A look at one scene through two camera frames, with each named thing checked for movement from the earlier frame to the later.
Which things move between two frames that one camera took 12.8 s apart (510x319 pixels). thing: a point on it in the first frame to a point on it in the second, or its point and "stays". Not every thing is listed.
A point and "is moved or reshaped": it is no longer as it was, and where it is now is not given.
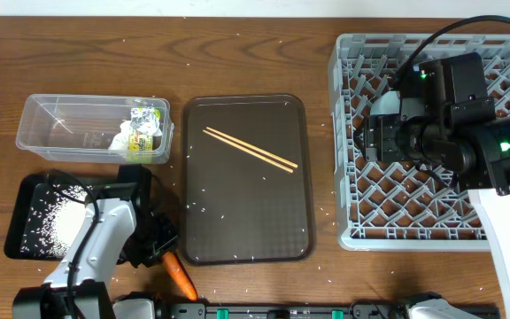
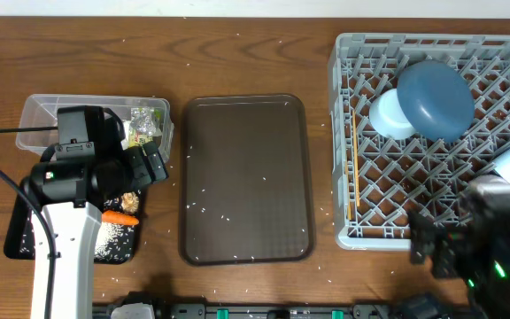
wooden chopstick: x=273 y=162 to x=348 y=195
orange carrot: x=181 y=275 is moved or reshaped
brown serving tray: x=247 y=180 stays
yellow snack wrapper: x=144 y=123 stays
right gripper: x=380 y=138 to x=451 y=244
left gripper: x=143 y=257 to x=147 y=173
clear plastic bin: x=82 y=128 stays
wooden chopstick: x=255 y=148 to x=356 y=157
